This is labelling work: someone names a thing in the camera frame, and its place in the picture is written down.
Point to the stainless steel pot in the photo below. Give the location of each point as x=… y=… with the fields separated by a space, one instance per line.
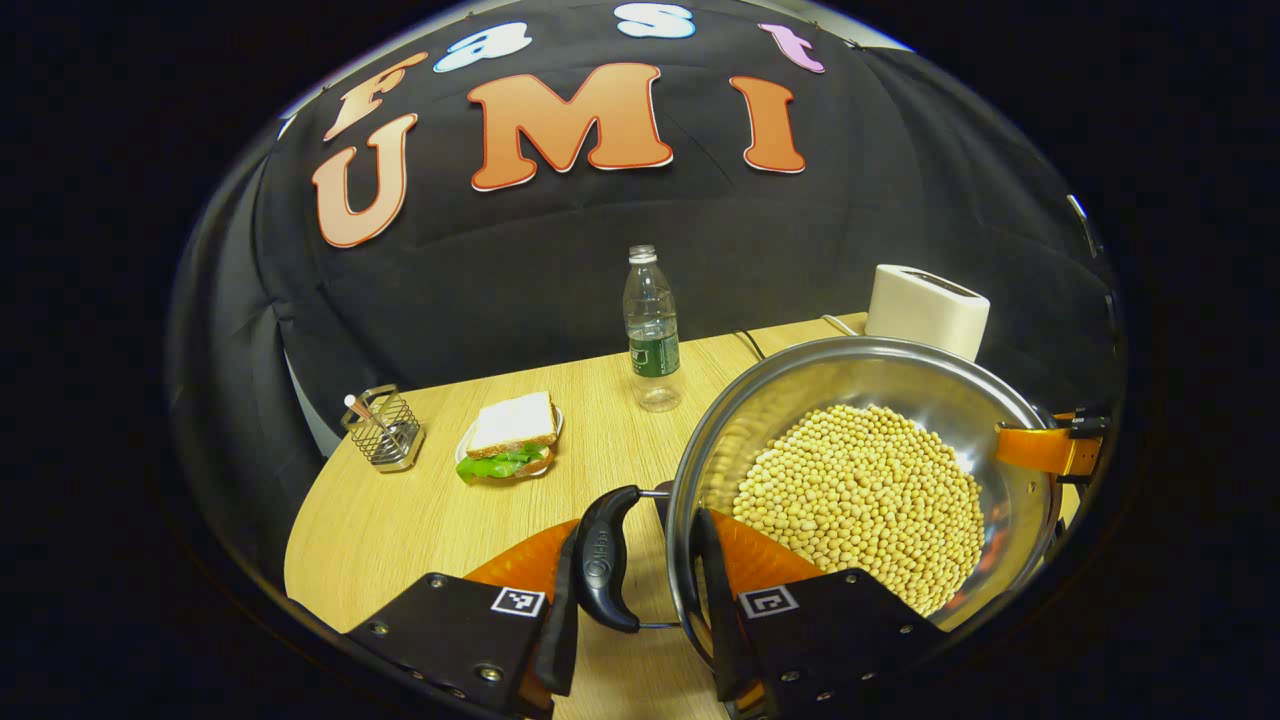
x=850 y=375

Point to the clear plastic water bottle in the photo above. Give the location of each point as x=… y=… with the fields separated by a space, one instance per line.
x=652 y=330

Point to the black backdrop cloth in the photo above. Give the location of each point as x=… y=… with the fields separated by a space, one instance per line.
x=900 y=180

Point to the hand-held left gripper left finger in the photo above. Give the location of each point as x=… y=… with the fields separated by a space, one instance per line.
x=470 y=640

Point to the pile of yellow soybeans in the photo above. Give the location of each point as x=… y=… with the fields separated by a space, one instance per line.
x=860 y=500

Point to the white toaster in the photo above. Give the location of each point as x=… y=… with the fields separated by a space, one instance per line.
x=925 y=310

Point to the sandwich with lettuce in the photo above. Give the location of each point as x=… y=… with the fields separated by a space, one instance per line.
x=512 y=430

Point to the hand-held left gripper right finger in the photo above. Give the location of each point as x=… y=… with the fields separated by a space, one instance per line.
x=830 y=630

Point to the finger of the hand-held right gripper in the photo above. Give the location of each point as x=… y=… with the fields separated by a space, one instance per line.
x=1035 y=450

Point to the pink striped stick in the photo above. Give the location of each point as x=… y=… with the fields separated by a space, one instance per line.
x=365 y=412

